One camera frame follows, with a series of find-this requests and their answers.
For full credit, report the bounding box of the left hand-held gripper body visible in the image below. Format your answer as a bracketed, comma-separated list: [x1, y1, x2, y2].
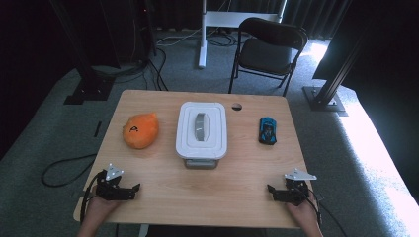
[95, 163, 136, 201]

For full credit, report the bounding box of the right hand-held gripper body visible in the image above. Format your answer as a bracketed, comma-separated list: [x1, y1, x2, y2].
[276, 168, 318, 207]

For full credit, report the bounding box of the orange plush toy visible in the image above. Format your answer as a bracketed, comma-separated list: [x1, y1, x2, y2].
[122, 113, 160, 150]

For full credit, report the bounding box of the blue toy car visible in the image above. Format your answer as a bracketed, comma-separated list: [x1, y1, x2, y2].
[258, 117, 278, 146]

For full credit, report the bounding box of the white box lid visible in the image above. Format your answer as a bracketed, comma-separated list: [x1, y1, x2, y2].
[175, 101, 228, 161]

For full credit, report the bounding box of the translucent grey storage box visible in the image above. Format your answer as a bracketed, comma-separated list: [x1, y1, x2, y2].
[183, 157, 220, 170]

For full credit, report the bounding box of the person's right hand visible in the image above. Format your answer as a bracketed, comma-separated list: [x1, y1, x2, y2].
[286, 192, 322, 228]

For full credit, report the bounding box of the person's left hand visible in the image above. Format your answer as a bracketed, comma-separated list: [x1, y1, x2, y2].
[86, 194, 122, 228]

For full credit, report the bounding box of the person's dark clothing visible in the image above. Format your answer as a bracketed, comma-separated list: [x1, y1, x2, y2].
[146, 225, 268, 237]

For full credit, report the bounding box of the black metal stand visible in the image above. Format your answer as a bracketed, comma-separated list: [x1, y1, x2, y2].
[301, 19, 374, 113]
[48, 0, 117, 106]

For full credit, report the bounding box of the black folding chair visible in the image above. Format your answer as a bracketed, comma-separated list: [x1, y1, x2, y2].
[227, 17, 309, 98]

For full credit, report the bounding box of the dark equipment stand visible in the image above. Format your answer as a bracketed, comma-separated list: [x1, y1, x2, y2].
[129, 0, 157, 63]

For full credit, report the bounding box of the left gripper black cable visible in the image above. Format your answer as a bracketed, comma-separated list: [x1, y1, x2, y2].
[79, 172, 108, 225]

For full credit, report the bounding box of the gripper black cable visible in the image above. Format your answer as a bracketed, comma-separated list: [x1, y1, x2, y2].
[305, 188, 323, 227]
[79, 172, 108, 225]

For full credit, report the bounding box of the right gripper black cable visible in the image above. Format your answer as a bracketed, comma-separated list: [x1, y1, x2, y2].
[305, 188, 323, 227]

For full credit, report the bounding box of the thin black floor cable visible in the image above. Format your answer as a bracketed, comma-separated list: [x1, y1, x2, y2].
[317, 200, 348, 237]

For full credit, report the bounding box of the looped black floor cable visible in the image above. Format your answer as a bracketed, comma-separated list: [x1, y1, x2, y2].
[41, 152, 98, 189]

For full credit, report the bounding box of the bundle of black floor cables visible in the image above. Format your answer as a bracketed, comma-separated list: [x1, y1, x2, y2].
[92, 47, 169, 92]

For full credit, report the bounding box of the white floor cable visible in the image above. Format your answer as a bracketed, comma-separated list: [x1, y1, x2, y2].
[156, 28, 203, 47]

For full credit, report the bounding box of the white desk frame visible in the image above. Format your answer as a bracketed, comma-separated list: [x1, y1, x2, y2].
[198, 0, 288, 69]

